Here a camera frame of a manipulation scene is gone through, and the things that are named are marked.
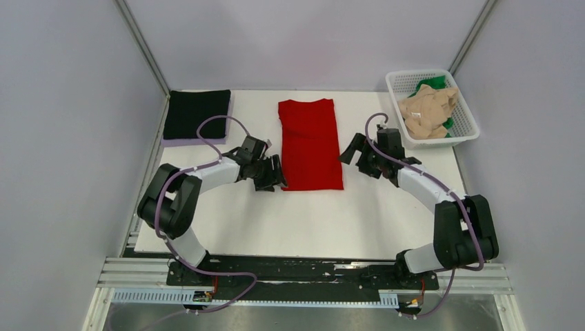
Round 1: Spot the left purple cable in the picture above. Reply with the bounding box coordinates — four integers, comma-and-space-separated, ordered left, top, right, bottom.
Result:
152, 114, 259, 316

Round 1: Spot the white plastic basket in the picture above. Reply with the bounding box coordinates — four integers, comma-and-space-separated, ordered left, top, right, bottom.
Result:
386, 69, 479, 150

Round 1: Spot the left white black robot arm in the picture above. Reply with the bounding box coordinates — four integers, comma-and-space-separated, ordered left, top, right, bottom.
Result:
137, 135, 288, 285

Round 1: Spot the folded black t shirt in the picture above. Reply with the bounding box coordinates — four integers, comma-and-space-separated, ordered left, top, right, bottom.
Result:
163, 90, 231, 143

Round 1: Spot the aluminium frame rail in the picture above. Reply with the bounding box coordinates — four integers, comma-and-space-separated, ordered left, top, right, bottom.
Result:
98, 257, 515, 295

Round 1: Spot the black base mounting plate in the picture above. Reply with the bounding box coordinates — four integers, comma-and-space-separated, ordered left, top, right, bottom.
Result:
166, 255, 439, 302

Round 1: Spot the white slotted cable duct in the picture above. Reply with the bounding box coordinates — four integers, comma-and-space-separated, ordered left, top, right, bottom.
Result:
112, 288, 399, 309

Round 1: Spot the purple cable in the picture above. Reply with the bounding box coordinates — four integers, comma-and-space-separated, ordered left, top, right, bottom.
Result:
152, 114, 259, 316
364, 113, 486, 320

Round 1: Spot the beige t shirt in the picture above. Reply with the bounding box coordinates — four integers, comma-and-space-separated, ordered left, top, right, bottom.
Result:
396, 83, 461, 141

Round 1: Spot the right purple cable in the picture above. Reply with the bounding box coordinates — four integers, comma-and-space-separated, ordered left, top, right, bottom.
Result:
364, 113, 486, 320

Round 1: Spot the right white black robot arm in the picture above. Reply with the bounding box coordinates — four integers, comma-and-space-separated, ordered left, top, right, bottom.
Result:
338, 128, 499, 288

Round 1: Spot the folded lavender t shirt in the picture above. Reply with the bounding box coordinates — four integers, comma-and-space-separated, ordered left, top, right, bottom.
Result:
161, 105, 231, 147

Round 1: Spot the green t shirt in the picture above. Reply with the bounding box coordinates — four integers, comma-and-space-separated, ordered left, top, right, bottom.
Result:
408, 75, 455, 138

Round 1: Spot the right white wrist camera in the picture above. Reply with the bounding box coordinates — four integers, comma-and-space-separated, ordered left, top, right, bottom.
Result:
376, 119, 388, 130

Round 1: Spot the red t shirt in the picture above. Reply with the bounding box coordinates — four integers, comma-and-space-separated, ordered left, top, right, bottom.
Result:
278, 99, 344, 192

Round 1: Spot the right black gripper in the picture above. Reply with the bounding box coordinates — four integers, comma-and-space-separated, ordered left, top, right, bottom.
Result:
337, 134, 384, 179

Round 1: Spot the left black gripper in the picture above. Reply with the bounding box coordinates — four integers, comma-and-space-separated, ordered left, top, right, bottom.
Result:
250, 154, 288, 192

